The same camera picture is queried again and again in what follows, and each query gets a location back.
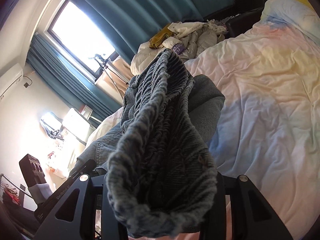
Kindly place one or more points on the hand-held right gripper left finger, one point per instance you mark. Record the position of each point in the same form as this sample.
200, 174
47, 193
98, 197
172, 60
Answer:
83, 192

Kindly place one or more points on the window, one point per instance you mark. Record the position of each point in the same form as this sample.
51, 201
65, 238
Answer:
80, 32

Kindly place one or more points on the pile of cream clothes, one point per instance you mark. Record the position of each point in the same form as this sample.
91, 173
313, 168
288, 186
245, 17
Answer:
200, 40

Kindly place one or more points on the white chair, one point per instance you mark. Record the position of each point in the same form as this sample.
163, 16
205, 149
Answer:
75, 122

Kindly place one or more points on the light blue pillow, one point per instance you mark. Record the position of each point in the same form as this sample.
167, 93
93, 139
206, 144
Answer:
295, 12

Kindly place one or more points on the mustard yellow garment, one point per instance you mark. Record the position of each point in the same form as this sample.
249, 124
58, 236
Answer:
160, 38

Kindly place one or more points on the white air conditioner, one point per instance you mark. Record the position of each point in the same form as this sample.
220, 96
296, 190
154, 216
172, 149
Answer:
10, 80

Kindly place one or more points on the cosmetic bottles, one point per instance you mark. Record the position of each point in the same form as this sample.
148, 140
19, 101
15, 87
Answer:
56, 150

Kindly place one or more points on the grey-blue denim jeans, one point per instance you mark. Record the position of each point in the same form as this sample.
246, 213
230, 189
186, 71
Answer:
160, 142

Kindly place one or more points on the narrow teal curtain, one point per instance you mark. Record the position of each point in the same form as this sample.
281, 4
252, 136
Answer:
62, 80

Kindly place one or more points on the black sofa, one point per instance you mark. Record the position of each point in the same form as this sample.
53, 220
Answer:
245, 20

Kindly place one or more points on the cream shirt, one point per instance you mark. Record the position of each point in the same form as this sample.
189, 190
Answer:
185, 27

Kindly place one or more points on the oval lit mirror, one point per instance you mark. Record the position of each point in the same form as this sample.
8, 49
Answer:
50, 120

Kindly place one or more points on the small white stand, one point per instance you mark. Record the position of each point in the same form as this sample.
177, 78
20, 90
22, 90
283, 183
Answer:
88, 111

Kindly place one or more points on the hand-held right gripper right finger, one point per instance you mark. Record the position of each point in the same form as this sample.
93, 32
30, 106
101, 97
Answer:
245, 195

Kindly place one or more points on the white vanity desk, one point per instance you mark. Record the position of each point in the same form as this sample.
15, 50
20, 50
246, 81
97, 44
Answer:
62, 160

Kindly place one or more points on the white down jacket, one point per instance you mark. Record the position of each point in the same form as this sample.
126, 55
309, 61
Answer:
142, 55

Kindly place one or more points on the pastel pink white blanket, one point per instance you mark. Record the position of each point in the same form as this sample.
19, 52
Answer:
262, 92

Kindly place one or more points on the wide teal curtain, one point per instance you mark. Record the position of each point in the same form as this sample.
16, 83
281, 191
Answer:
150, 7

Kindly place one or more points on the garment steamer stand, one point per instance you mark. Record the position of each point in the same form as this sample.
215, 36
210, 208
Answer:
110, 67

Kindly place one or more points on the black wall plug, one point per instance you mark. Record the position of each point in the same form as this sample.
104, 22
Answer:
25, 85

